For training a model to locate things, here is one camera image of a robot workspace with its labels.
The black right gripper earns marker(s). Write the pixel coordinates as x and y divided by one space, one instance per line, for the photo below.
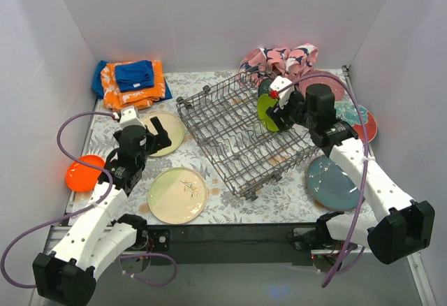
277 115

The pink navy patterned cloth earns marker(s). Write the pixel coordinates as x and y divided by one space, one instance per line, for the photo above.
290 63

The red teal floral plate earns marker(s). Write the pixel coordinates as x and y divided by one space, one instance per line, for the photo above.
347 112

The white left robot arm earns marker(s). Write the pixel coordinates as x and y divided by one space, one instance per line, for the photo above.
69 273

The floral patterned table mat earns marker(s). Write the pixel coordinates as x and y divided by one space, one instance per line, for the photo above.
283 201

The orange plastic plate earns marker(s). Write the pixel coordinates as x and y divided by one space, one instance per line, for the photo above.
80 178

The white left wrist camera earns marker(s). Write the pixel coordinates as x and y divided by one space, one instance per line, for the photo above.
128 117

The cream green plate upper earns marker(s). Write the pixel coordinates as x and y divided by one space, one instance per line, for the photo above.
172 124

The cream green plate lower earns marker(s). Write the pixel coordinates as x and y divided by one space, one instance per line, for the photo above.
177 195

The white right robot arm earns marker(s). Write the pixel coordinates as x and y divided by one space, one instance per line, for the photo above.
403 226

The grey wire dish rack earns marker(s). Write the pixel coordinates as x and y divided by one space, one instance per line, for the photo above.
223 120

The cream green plate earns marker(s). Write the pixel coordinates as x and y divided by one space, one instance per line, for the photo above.
177 195
172 124

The pink polka dot plate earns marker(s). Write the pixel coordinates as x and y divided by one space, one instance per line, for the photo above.
328 80

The plain lime green plate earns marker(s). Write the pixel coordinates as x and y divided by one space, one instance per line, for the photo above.
265 103

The dark blue floral plate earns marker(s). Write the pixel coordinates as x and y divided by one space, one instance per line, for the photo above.
264 87
330 186

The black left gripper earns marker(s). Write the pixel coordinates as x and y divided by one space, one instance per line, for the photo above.
154 140

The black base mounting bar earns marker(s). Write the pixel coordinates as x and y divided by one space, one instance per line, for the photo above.
236 243

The orange white patterned cloth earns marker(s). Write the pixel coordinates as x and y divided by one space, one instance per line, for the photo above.
116 100

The blue folded towel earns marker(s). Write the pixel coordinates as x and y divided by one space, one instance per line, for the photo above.
129 77

